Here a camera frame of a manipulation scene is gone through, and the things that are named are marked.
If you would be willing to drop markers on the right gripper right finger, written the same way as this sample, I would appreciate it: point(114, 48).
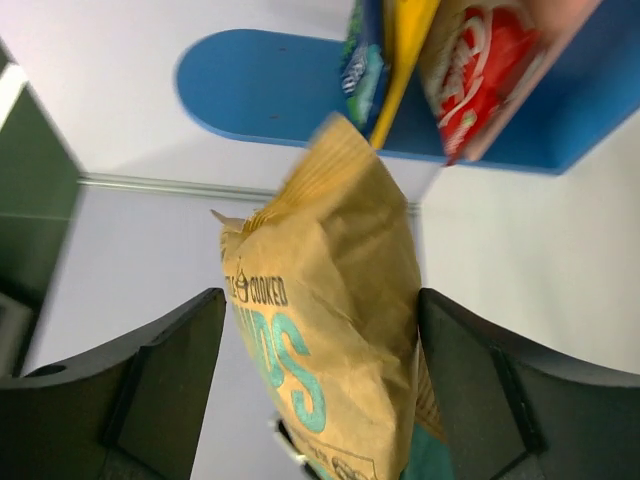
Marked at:
point(512, 408)

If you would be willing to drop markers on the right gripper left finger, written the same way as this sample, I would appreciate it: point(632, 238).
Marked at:
point(130, 408)

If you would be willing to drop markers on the yellow chips bag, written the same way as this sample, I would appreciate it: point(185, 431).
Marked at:
point(324, 283)

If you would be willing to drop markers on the red Chuba bag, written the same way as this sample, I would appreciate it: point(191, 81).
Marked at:
point(476, 58)

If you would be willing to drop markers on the blue Burts sea salt bag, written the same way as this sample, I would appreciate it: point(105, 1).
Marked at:
point(364, 65)

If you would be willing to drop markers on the blue shelf with coloured boards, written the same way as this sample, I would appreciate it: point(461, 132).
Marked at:
point(277, 88)

